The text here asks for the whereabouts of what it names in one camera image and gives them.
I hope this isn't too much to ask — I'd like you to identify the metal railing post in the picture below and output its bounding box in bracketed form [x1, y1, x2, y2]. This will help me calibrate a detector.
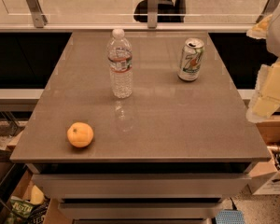
[25, 0, 48, 28]
[147, 0, 158, 29]
[256, 0, 280, 22]

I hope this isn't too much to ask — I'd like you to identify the blue perforated pad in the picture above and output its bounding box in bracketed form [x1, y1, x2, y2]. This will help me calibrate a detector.
[215, 210, 245, 224]

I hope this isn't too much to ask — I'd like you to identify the cardboard box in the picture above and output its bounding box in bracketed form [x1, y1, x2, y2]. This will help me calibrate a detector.
[248, 115, 280, 195]
[0, 171, 73, 224]

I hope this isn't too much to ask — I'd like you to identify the yellow sponge in box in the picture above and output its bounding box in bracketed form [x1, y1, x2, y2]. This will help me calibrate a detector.
[30, 185, 45, 205]

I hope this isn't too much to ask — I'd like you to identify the cardboard box at right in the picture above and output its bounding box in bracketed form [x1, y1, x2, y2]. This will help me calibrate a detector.
[248, 115, 280, 195]

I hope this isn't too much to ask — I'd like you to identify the left metal railing post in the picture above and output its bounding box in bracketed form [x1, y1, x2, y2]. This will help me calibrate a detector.
[25, 0, 48, 28]

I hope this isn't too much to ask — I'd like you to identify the black office chair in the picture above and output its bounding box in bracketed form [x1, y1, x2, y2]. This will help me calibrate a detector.
[133, 0, 189, 23]

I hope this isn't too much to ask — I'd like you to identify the middle metal railing post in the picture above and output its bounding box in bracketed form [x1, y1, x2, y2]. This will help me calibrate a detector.
[147, 0, 158, 29]

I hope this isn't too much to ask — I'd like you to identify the cardboard box at left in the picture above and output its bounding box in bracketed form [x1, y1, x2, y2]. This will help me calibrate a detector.
[0, 171, 73, 224]

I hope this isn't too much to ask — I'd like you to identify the grey cabinet with drawers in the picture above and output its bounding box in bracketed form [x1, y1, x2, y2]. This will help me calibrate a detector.
[11, 32, 270, 224]

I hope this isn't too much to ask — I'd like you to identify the clear plastic water bottle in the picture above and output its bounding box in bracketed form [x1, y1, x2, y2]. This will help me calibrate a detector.
[107, 29, 133, 98]

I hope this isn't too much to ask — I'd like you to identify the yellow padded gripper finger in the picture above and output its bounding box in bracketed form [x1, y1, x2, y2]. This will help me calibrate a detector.
[246, 14, 273, 39]
[246, 60, 280, 123]

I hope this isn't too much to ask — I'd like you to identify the green white soda can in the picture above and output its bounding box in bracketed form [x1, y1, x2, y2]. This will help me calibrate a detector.
[177, 38, 204, 81]

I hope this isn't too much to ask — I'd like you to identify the orange fruit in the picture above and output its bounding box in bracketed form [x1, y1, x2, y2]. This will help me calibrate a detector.
[66, 122, 94, 147]

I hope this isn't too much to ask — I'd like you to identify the right metal railing post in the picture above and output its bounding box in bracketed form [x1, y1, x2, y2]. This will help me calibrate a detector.
[256, 0, 280, 22]

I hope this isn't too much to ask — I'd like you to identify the green snack bag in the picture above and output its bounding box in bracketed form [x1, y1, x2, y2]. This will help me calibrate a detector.
[4, 196, 49, 224]

